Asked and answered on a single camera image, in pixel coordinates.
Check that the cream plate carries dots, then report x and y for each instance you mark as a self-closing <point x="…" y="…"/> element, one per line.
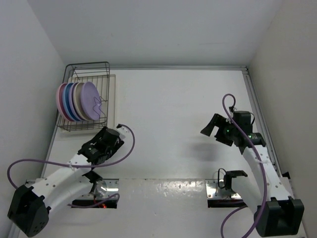
<point x="77" y="100"/>

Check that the purple plate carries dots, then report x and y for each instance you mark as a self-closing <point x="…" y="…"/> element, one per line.
<point x="70" y="98"/>
<point x="90" y="100"/>

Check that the black wire dish rack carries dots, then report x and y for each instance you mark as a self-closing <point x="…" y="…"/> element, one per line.
<point x="92" y="66"/>

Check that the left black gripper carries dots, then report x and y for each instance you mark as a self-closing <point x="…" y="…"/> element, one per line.
<point x="118" y="144"/>

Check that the blue plate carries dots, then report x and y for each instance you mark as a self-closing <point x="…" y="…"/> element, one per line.
<point x="65" y="101"/>

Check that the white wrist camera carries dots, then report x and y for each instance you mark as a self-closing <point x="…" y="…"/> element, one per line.
<point x="232" y="109"/>
<point x="123" y="131"/>

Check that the metal base plate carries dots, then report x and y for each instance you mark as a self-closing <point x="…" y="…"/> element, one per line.
<point x="106" y="188"/>
<point x="216" y="193"/>

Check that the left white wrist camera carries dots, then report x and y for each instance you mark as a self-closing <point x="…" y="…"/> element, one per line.
<point x="123" y="131"/>

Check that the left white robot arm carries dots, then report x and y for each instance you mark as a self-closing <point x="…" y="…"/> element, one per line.
<point x="31" y="207"/>

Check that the pink plate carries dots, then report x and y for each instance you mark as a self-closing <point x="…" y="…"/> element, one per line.
<point x="58" y="100"/>

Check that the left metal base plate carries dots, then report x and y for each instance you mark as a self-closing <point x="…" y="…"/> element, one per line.
<point x="106" y="188"/>

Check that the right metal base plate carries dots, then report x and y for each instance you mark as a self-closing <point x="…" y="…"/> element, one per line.
<point x="216" y="193"/>

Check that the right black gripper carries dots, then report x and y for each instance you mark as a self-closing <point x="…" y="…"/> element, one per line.
<point x="219" y="121"/>

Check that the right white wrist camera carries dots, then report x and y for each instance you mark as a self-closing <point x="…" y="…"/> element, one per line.
<point x="232" y="109"/>

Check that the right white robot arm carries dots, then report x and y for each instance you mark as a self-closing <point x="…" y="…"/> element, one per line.
<point x="276" y="212"/>

